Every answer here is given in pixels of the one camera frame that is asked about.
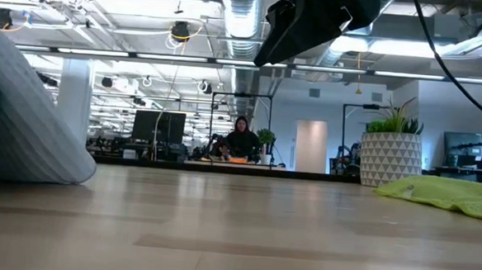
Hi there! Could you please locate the white building column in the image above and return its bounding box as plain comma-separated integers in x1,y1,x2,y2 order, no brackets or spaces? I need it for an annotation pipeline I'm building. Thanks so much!
54,57,96,144

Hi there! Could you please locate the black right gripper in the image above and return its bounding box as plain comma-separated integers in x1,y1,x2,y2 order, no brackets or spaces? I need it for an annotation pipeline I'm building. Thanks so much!
253,0,382,73

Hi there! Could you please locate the grey waffle weave towel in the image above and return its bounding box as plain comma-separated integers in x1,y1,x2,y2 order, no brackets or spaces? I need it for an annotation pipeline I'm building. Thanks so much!
0,18,106,187

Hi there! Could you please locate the ceiling light rail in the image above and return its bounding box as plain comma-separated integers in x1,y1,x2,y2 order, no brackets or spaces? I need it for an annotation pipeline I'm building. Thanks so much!
13,43,262,69

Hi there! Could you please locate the dark wall screen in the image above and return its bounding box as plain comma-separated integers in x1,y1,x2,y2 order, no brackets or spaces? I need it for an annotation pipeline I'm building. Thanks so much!
442,130,482,169

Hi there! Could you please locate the white triangle pattern planter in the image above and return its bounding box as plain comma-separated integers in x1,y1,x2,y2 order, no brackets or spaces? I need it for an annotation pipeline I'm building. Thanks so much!
358,130,424,190

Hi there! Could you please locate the small potted plant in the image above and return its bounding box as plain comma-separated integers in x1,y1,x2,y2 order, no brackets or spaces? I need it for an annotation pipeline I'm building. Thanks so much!
254,127,276,166

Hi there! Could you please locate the black table edge frame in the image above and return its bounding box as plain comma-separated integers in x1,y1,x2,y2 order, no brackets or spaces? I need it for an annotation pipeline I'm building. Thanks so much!
92,155,363,184

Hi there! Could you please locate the green spiky plant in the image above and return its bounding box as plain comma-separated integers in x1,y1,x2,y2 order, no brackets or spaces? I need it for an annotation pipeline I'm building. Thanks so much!
364,93,428,136

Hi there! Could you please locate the black computer monitor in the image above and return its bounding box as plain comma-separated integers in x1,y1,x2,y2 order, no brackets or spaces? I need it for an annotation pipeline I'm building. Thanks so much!
130,109,187,146

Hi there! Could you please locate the distant wooden table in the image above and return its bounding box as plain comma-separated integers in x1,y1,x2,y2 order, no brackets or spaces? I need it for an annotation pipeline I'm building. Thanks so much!
183,159,289,172

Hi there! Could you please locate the lime green microfiber towel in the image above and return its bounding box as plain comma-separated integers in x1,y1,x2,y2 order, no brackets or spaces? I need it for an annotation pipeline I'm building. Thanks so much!
371,172,482,223

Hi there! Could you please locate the person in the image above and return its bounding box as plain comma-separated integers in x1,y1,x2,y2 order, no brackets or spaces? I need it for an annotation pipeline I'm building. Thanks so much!
222,114,264,164

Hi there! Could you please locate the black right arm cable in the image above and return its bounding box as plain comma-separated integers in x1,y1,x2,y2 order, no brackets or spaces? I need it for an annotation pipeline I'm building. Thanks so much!
403,0,482,137

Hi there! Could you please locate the silver ventilation duct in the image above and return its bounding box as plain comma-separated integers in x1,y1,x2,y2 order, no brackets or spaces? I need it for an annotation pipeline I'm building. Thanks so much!
316,29,399,72
216,0,270,63

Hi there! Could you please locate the black ceiling cable reel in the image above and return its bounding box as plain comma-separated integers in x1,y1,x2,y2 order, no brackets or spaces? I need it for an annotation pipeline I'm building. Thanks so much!
170,20,192,43
0,7,14,30

